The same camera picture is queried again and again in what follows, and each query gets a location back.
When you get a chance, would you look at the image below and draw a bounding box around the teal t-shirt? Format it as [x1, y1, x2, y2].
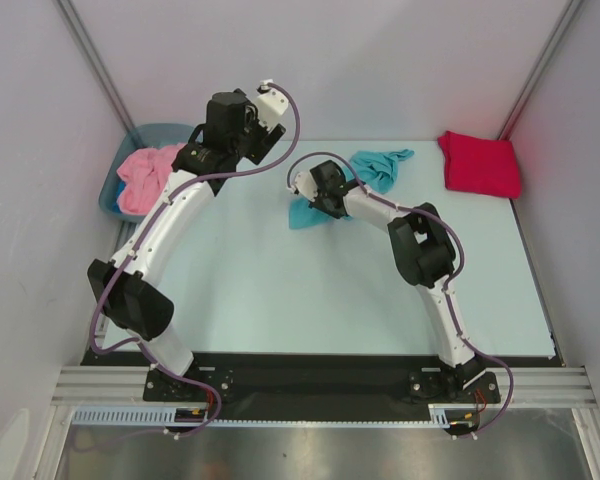
[288, 149, 415, 230]

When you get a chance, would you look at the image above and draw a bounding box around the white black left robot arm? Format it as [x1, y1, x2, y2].
[87, 81, 297, 400]

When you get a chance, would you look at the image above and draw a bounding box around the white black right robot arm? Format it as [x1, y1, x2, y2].
[292, 160, 485, 401]

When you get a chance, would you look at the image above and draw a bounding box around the pink t-shirt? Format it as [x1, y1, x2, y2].
[116, 143, 185, 216]

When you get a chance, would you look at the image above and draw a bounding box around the grey-blue plastic basket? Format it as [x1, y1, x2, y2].
[98, 123, 194, 224]

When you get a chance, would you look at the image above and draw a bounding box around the blue t-shirt in basket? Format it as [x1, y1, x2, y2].
[116, 182, 126, 198]

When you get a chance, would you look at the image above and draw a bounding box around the folded red t-shirt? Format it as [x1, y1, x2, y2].
[437, 131, 522, 199]

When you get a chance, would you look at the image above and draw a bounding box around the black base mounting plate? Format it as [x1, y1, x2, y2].
[79, 349, 565, 405]

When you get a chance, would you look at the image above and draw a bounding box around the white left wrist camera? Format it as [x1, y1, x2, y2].
[252, 80, 289, 131]

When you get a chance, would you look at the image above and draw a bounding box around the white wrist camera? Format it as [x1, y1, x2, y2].
[252, 80, 289, 131]
[289, 171, 319, 202]

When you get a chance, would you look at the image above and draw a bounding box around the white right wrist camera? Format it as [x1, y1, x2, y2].
[289, 171, 319, 202]

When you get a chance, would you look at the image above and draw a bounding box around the left aluminium corner post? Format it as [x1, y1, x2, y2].
[52, 0, 136, 132]

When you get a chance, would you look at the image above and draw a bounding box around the aluminium corner post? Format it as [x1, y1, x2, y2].
[497, 0, 588, 140]
[52, 0, 136, 132]

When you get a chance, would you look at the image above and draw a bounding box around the aluminium front rail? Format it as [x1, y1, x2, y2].
[51, 366, 597, 409]

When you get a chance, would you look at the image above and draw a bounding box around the right aluminium corner post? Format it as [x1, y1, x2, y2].
[497, 0, 588, 140]

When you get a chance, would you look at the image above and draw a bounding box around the white slotted cable duct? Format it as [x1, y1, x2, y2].
[72, 406, 450, 429]

